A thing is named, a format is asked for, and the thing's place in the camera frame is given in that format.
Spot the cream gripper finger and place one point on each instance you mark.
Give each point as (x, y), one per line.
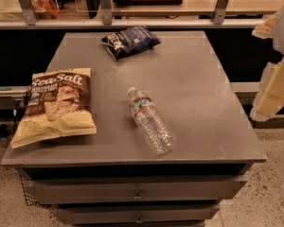
(269, 99)
(266, 29)

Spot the clear plastic water bottle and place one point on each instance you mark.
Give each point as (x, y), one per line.
(156, 131)

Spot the dark blue snack bag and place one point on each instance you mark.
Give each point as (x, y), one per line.
(130, 41)

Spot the lower grey drawer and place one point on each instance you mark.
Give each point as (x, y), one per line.
(136, 214)

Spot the grey drawer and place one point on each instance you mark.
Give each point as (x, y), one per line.
(136, 214)
(197, 188)

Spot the grey wooden drawer cabinet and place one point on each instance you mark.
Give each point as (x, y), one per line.
(185, 79)

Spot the sea salt chips bag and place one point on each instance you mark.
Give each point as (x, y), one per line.
(59, 105)

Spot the orange bag behind glass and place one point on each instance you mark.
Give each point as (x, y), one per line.
(48, 6)

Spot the upper grey drawer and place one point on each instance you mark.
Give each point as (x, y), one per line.
(197, 188)

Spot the metal shelf rail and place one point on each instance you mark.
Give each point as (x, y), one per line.
(20, 15)

